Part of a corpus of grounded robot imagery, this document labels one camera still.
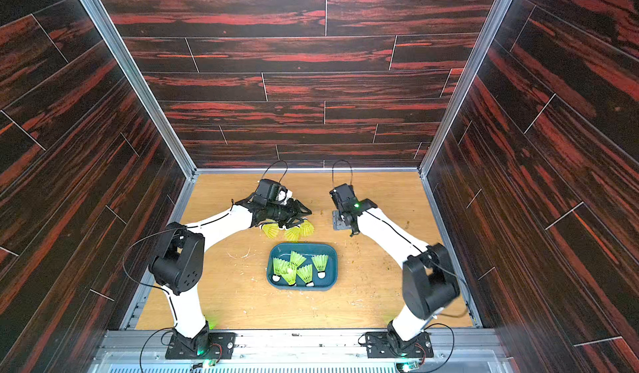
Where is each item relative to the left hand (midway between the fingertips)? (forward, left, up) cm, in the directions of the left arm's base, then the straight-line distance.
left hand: (311, 216), depth 89 cm
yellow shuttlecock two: (-13, +5, -10) cm, 17 cm away
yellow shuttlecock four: (-18, +1, -9) cm, 20 cm away
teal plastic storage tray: (-9, +10, -10) cm, 17 cm away
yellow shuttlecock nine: (+2, +2, -12) cm, 12 cm away
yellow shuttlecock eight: (-1, +8, -12) cm, 14 cm away
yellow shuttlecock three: (-18, +12, -12) cm, 25 cm away
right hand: (+1, -16, -1) cm, 16 cm away
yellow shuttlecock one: (-14, -4, -10) cm, 17 cm away
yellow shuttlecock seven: (0, +16, -9) cm, 18 cm away
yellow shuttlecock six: (-20, +6, -9) cm, 23 cm away
